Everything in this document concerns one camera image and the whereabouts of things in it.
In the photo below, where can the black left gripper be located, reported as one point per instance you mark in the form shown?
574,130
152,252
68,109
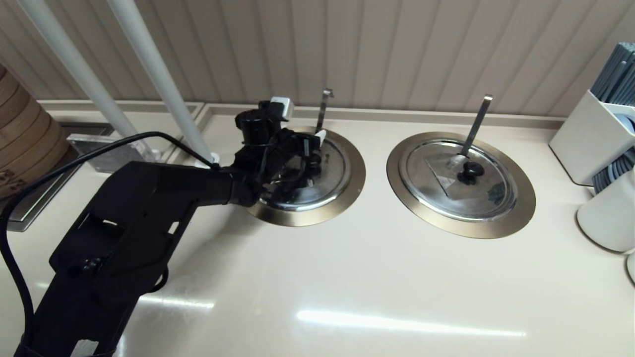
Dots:
260,129

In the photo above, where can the hinged steel lid black knob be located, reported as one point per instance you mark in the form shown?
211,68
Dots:
486,196
332,173

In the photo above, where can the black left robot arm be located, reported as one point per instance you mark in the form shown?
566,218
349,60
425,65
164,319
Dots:
129,248

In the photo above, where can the white round pole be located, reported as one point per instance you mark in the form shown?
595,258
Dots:
79,69
158,69

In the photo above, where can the clear acrylic sign holder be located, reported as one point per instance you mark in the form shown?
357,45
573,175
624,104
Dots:
99,151

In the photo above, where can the white square utensil box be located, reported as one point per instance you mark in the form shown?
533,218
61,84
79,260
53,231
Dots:
585,144

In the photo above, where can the recessed steel counter tray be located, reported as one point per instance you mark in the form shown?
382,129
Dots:
34,203

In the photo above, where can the bamboo steamer stack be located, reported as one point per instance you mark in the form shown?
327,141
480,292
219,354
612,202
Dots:
25,144

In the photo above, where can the white round container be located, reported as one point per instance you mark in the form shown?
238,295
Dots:
607,218

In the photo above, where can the grey stick bundle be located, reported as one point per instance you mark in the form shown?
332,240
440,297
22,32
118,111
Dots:
617,74

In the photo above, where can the white dish edge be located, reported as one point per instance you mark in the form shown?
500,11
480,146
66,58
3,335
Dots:
631,267

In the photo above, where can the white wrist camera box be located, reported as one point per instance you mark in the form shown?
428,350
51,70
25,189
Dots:
282,107

